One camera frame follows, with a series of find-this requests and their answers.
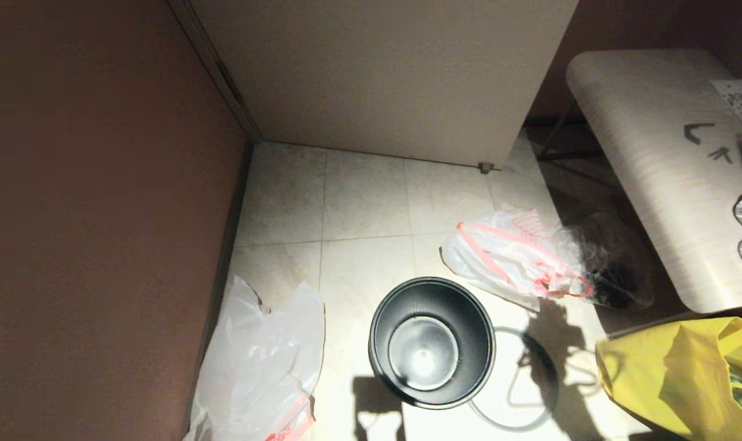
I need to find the black round trash bin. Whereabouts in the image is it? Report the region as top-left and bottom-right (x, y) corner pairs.
(368, 277), (496, 410)

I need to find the white red-drawstring used trash bag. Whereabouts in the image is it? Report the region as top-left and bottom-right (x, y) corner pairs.
(439, 209), (595, 312)

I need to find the grey bin retaining ring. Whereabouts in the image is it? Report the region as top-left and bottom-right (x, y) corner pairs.
(468, 326), (559, 433)

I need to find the white plastic bag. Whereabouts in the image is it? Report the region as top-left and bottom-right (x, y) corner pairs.
(184, 276), (326, 441)

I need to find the crumpled clear plastic bag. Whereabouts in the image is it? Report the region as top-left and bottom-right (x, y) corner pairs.
(551, 211), (653, 310)

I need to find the yellow plastic bag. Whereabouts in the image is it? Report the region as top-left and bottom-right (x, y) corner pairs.
(595, 316), (742, 441)

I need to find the white door panel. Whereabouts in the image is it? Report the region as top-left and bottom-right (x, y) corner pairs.
(187, 0), (578, 170)

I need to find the black L-shaped hex key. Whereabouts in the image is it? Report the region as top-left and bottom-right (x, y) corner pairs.
(683, 122), (716, 146)

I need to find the black metal table frame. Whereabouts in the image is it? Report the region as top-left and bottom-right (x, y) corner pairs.
(536, 101), (604, 184)

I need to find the brown door frame strip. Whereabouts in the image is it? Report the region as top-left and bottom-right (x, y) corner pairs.
(167, 0), (263, 143)

